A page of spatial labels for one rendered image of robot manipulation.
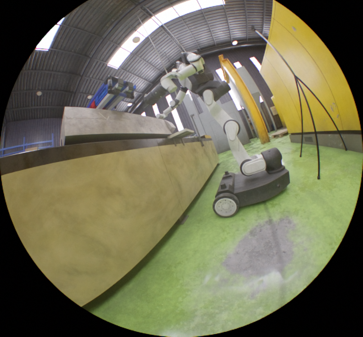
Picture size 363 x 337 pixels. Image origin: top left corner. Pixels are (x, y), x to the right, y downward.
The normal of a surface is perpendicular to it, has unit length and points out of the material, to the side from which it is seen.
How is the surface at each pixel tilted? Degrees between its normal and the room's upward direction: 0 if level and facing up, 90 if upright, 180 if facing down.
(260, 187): 90
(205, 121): 90
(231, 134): 90
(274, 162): 90
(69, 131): 80
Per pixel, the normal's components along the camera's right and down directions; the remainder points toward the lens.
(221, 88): -0.21, 0.47
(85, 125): 0.77, -0.47
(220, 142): -0.43, 0.15
